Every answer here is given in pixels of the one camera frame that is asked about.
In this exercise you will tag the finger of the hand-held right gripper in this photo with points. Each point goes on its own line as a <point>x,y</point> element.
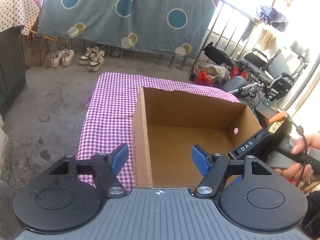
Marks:
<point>246,147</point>

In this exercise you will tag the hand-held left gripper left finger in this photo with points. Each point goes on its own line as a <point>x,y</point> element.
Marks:
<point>120,158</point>

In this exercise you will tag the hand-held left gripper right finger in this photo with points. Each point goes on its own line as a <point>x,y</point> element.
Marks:
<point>200,158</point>

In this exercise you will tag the brown cardboard box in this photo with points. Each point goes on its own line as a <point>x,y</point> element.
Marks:
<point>175,140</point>

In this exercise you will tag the person's right hand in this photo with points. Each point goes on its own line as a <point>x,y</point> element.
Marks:
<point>310,143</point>

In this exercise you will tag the pink checkered tablecloth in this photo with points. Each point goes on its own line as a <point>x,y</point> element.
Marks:
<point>110,105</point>

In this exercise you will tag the black wheelchair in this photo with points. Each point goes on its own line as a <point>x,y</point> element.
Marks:
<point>270,70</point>

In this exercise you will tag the red plastic bag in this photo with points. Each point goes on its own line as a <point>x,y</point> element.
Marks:
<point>202,77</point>

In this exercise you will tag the beige bag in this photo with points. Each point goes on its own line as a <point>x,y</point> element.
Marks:
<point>210,68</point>

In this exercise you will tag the black padded seat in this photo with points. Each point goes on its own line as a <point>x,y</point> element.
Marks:
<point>217,55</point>

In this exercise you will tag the brown and white sneaker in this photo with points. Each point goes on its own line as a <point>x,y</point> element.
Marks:
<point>87,56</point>
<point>97,62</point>

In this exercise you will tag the beige hanging cloth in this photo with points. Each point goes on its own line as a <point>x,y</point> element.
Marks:
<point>267,38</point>

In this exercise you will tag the metal railing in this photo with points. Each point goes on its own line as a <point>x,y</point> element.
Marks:
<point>232,27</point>

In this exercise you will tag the blue checkered garment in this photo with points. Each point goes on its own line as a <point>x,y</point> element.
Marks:
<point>273,17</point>

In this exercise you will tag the blue blanket with circles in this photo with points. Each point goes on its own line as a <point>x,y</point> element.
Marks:
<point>105,17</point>

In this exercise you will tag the dark cabinet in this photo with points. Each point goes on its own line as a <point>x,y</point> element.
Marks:
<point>10,67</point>

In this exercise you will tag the yellow stick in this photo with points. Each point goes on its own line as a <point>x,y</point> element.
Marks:
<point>45,36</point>

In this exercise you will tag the white star-print cloth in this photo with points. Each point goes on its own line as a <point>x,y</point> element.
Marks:
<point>15,10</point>

